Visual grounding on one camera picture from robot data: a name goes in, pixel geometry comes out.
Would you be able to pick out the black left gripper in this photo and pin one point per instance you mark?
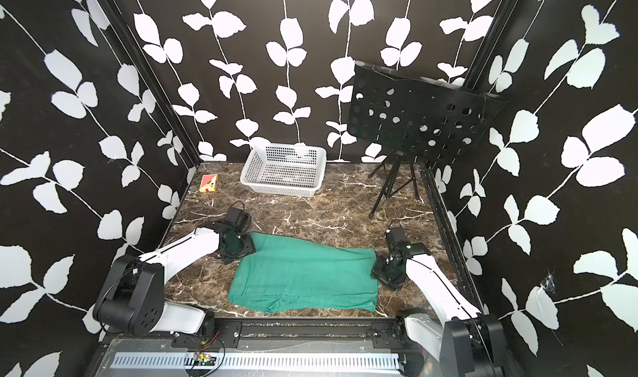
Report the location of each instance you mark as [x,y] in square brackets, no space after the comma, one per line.
[248,247]

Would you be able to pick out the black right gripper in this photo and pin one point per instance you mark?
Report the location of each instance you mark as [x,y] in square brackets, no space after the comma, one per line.
[390,284]

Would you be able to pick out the green long pants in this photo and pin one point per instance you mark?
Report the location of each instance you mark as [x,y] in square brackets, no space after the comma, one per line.
[286,273]

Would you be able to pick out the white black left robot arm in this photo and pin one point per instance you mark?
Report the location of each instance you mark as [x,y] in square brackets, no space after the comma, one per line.
[133,299]

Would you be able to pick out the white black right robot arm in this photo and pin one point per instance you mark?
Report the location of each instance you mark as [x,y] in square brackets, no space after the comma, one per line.
[462,341]

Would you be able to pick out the yellow red playing card box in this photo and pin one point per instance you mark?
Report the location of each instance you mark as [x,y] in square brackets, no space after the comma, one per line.
[208,183]

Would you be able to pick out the white plastic perforated basket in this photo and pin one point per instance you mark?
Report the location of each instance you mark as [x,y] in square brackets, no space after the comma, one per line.
[285,169]

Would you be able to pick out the small green circuit board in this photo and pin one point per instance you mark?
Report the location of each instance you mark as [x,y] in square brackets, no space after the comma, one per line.
[204,360]

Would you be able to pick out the black perforated music stand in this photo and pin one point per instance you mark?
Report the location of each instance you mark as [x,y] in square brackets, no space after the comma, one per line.
[423,122]

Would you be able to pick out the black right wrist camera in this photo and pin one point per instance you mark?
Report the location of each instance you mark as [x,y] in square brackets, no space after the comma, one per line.
[396,240]

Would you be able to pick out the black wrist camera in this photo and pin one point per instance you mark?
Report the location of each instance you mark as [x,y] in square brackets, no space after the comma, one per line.
[396,240]
[238,219]

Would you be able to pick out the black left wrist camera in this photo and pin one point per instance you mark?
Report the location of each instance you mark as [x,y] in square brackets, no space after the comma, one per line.
[238,219]

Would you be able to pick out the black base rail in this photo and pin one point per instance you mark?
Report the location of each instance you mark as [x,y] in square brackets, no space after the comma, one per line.
[384,333]

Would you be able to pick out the white slotted cable duct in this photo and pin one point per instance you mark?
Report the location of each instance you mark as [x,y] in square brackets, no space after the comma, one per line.
[311,362]

